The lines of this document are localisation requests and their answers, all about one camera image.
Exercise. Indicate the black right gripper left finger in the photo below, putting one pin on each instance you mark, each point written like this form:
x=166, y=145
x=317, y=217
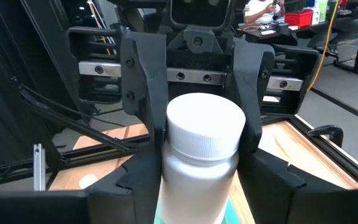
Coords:
x=104, y=202

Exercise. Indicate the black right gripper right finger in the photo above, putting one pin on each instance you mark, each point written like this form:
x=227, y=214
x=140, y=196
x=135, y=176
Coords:
x=291, y=202

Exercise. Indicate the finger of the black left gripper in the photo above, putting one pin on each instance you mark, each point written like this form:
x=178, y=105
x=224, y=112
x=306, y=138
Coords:
x=253, y=93
x=145, y=77

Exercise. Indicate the white pill bottle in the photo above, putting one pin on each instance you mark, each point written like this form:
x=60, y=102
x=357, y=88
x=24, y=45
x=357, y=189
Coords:
x=200, y=155

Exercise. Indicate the teal translucent plastic basket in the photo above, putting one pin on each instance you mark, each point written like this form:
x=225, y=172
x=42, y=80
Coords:
x=230, y=216

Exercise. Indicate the black office desk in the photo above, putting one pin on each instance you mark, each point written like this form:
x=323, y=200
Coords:
x=259, y=33

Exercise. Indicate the silver aluminium extrusion piece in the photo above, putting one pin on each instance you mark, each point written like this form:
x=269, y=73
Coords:
x=39, y=166

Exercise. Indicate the black clamp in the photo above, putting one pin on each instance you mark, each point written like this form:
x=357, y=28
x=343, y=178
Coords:
x=326, y=130

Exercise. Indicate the person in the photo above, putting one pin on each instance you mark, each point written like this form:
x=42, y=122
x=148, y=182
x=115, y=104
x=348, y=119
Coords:
x=261, y=9

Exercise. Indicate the red plastic box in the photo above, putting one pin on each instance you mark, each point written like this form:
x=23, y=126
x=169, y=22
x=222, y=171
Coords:
x=298, y=18

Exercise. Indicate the white carton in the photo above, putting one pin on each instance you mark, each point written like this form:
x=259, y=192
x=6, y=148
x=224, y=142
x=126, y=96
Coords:
x=315, y=15

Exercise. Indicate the black aluminium cell frame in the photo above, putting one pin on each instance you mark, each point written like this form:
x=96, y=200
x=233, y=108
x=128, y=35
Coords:
x=98, y=152

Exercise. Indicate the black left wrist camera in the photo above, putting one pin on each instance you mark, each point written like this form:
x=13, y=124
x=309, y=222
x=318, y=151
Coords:
x=200, y=11

